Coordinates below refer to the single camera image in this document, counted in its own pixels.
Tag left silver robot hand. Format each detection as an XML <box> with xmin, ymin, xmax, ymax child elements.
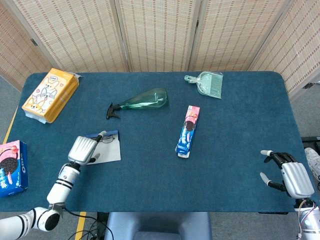
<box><xmin>67</xmin><ymin>130</ymin><xmax>107</xmax><ymax>166</ymax></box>

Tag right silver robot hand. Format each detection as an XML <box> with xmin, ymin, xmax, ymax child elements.
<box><xmin>259</xmin><ymin>149</ymin><xmax>315</xmax><ymax>199</ymax></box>

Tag black eyeglasses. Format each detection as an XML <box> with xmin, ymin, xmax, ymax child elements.
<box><xmin>96</xmin><ymin>134</ymin><xmax>116</xmax><ymax>144</ymax></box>

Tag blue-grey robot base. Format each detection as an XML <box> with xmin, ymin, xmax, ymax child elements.
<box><xmin>103</xmin><ymin>211</ymin><xmax>213</xmax><ymax>240</ymax></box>

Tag white sneaker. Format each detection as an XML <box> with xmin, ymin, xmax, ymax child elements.
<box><xmin>304</xmin><ymin>147</ymin><xmax>320</xmax><ymax>181</ymax></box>

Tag black table foot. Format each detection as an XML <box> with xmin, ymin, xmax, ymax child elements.
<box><xmin>301</xmin><ymin>136</ymin><xmax>320</xmax><ymax>151</ymax></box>

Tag yellow cartoon tissue pack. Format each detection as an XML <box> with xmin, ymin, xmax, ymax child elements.
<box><xmin>21</xmin><ymin>67</ymin><xmax>83</xmax><ymax>125</ymax></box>

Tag black table leg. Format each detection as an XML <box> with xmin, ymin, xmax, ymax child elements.
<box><xmin>96</xmin><ymin>211</ymin><xmax>110</xmax><ymax>240</ymax></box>

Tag wide blue Oreo box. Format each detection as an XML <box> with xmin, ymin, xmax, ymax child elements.
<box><xmin>0</xmin><ymin>139</ymin><xmax>29</xmax><ymax>198</ymax></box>

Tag blue felt table cover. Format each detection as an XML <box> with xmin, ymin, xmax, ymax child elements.
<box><xmin>5</xmin><ymin>71</ymin><xmax>309</xmax><ymax>213</ymax></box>

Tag green spray bottle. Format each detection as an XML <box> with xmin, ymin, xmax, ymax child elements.
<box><xmin>105</xmin><ymin>87</ymin><xmax>170</xmax><ymax>120</ymax></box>

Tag slim blue Oreo box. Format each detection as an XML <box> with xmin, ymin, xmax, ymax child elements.
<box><xmin>174</xmin><ymin>105</ymin><xmax>201</xmax><ymax>159</ymax></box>

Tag green dustpan brush set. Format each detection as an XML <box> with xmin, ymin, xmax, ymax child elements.
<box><xmin>184</xmin><ymin>71</ymin><xmax>224</xmax><ymax>100</ymax></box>

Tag bamboo folding screen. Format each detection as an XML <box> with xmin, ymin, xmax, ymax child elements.
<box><xmin>0</xmin><ymin>0</ymin><xmax>320</xmax><ymax>101</ymax></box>

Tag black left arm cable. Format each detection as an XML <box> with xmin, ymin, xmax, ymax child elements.
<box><xmin>62</xmin><ymin>206</ymin><xmax>111</xmax><ymax>240</ymax></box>

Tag tangled black floor cables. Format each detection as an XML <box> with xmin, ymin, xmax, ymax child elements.
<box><xmin>67</xmin><ymin>219</ymin><xmax>106</xmax><ymax>240</ymax></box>

